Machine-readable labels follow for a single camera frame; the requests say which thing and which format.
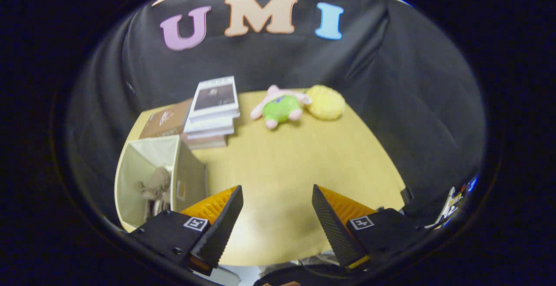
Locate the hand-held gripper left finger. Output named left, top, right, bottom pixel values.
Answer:
left=129, top=185, right=244, bottom=277

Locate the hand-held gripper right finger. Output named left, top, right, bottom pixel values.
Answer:
left=311, top=184, right=428, bottom=271

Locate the grey fabric storage box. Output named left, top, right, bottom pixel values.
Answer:
left=114, top=135, right=208, bottom=233

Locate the dark cloth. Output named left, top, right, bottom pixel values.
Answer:
left=253, top=256, right=348, bottom=286

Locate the pale thick book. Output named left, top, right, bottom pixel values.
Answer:
left=180, top=131, right=228, bottom=150

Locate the plain white book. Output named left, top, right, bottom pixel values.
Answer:
left=183, top=115, right=235, bottom=135

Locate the pile of mixed clutter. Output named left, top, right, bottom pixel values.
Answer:
left=424, top=173, right=478, bottom=231

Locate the brown book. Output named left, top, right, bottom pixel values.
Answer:
left=139, top=99, right=193, bottom=140

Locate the yellow plush toy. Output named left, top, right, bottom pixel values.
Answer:
left=306, top=85, right=347, bottom=121

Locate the green and pink plush toy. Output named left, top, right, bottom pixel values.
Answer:
left=250, top=85, right=312, bottom=130

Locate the white portrait cover book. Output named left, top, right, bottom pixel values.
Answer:
left=189, top=76, right=241, bottom=119

